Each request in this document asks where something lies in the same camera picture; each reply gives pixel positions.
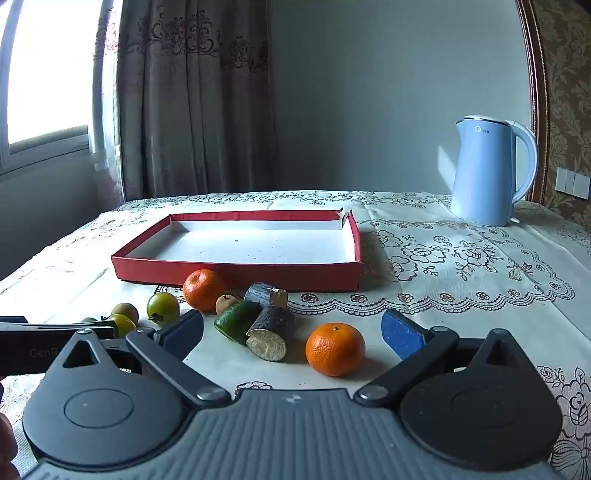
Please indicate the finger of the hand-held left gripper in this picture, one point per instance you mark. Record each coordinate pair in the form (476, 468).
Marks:
(46, 328)
(14, 320)

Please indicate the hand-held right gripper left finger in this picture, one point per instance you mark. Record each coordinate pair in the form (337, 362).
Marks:
(184, 332)

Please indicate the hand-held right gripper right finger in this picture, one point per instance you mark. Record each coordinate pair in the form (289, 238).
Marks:
(401, 334)

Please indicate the green round fruit with stem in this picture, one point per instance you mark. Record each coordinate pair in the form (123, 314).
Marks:
(163, 308)

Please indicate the orange tangerine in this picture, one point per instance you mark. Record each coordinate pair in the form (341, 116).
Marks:
(335, 349)
(204, 289)

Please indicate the small brown fruit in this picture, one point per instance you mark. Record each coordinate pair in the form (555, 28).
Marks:
(226, 303)

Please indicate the large green cucumber piece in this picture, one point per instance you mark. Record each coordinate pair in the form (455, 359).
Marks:
(236, 321)

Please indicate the yellow green round fruit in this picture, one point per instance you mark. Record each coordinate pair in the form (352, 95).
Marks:
(123, 325)

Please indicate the dark eggplant piece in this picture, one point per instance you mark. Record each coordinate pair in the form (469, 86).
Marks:
(272, 332)
(263, 295)

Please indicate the dark eggplant piece front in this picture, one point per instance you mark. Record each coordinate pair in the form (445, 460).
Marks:
(272, 332)

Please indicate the red cardboard box tray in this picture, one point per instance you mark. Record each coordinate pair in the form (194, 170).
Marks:
(258, 244)

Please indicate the person's left hand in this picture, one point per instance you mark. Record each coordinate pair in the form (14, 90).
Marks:
(7, 438)

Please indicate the light blue electric kettle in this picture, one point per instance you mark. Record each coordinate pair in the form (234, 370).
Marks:
(480, 175)

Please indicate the brown embroidered curtain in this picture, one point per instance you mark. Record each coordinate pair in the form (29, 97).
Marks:
(194, 115)

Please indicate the sheer lace curtain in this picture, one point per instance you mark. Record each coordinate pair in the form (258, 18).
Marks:
(108, 92)

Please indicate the window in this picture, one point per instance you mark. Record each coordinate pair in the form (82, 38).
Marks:
(46, 69)

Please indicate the wooden framed patterned panel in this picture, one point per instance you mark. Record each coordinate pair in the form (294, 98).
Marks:
(568, 92)

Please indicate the white wall switch panel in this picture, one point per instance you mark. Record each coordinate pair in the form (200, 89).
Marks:
(572, 182)

